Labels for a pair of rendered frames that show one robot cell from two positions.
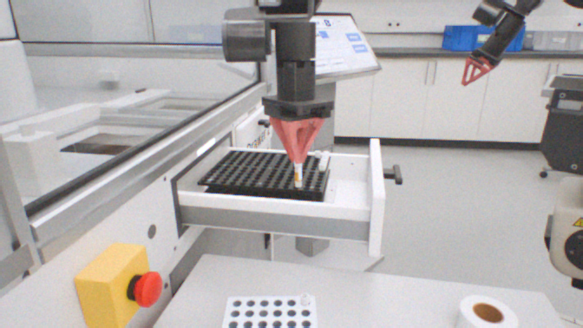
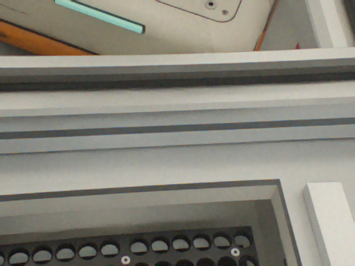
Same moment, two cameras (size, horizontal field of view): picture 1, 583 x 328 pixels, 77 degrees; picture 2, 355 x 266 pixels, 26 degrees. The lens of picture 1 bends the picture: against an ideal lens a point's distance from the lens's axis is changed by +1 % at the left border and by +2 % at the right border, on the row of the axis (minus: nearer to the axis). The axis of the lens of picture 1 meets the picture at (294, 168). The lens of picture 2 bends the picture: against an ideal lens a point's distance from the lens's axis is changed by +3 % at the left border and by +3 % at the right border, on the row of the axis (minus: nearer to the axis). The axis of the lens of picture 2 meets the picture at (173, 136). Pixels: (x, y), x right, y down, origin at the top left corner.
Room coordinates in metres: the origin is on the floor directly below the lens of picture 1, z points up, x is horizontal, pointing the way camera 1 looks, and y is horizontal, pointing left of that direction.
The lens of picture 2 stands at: (1.09, 0.40, 1.35)
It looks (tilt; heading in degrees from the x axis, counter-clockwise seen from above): 55 degrees down; 243
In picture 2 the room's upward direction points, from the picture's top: 11 degrees clockwise
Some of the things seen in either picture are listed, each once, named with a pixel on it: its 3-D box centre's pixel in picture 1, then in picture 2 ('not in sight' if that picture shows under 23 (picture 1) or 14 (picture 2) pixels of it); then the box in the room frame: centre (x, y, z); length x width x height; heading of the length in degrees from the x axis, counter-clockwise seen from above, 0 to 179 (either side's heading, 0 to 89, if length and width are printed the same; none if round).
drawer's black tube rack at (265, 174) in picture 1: (270, 182); not in sight; (0.65, 0.05, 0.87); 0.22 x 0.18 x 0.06; 80
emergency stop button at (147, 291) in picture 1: (145, 288); not in sight; (0.34, 0.17, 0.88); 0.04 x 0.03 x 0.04; 170
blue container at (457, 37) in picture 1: (481, 37); not in sight; (3.65, -1.75, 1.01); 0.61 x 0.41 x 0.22; 83
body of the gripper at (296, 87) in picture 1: (296, 85); not in sight; (0.54, 0.00, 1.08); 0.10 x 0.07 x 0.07; 35
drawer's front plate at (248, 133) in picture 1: (256, 133); not in sight; (0.99, 0.11, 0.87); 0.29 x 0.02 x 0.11; 170
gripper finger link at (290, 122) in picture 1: (294, 132); not in sight; (0.54, 0.00, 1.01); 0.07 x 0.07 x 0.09; 35
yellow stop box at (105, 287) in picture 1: (119, 285); not in sight; (0.35, 0.21, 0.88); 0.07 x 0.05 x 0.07; 170
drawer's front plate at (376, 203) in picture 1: (374, 188); not in sight; (0.62, -0.15, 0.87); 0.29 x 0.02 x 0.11; 170
